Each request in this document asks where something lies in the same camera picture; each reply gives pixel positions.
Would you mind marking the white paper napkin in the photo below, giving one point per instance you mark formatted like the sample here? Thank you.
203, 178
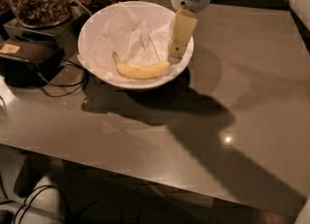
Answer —
129, 40

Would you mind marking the black device with label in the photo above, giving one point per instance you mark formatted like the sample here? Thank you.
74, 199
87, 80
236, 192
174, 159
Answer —
28, 63

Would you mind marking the white bowl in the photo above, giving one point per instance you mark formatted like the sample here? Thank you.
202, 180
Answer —
97, 34

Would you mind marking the yellow banana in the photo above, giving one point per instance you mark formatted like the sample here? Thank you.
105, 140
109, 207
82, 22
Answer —
140, 72

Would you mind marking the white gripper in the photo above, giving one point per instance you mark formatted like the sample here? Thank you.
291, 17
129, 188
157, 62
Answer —
183, 25

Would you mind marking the white chair under table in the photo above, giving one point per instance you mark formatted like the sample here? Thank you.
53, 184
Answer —
29, 193

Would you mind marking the metal tray under jars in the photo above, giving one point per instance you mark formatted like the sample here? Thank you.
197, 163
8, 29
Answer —
65, 35

